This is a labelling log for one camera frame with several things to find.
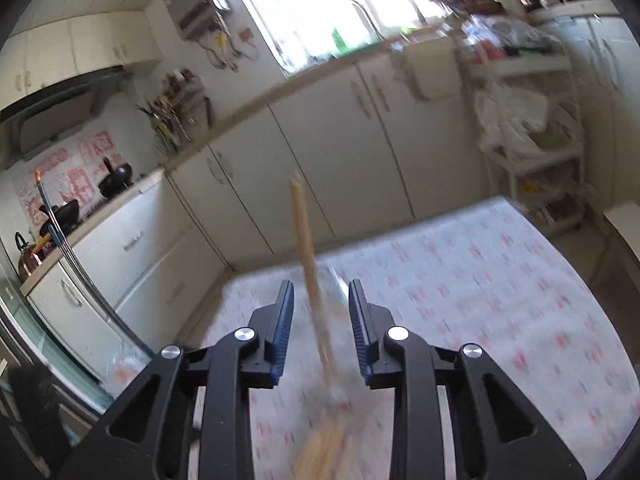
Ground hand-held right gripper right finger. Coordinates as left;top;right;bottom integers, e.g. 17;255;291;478
348;279;587;480

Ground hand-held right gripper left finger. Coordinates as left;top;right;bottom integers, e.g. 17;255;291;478
57;280;296;480

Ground light wooden chopstick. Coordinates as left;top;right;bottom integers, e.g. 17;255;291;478
290;172;346;406

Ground bundle of wooden chopsticks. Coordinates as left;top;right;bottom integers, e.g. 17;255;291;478
292;405;353;480

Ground floral white tablecloth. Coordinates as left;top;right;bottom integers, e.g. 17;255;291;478
192;195;636;480

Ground cream drawer cabinet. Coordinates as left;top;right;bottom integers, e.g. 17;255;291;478
27;175;228;378

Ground cream base cabinet with doors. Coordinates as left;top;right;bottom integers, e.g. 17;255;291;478
165;50;481;266

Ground black wok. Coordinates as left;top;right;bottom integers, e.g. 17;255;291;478
42;199;82;232

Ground white trolley rack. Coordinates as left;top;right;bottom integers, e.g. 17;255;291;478
462;15;587;236

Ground copper kettle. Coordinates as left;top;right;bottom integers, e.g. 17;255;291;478
17;232;49;279

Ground white plastic bags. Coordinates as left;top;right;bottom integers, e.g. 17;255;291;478
475;87;551;157

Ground white hanging trash bin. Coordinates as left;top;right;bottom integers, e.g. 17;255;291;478
402;40;463;102

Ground grey range hood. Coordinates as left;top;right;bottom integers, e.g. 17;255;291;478
0;65;126;156

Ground chrome sink faucet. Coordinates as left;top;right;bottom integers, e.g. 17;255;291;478
350;0;387;43

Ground kitchen window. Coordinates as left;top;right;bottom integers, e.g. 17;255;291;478
227;0;451;78

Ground clear bag of food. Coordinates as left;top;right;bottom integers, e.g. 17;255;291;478
462;15;566;63

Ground cream corner base cabinet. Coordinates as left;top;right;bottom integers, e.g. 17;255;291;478
530;0;640;211

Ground black pot with handle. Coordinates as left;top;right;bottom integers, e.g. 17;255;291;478
97;157;136;199

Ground wall utensil rack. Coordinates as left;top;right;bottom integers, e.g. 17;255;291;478
135;67;211;156

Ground red patterned wall sticker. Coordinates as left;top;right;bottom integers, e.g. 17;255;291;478
20;130;121;226

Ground silver wall water heater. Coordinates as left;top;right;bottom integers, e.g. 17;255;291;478
167;0;233;38

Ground cream wall cabinet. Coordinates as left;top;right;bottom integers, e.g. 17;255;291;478
0;12;161;97

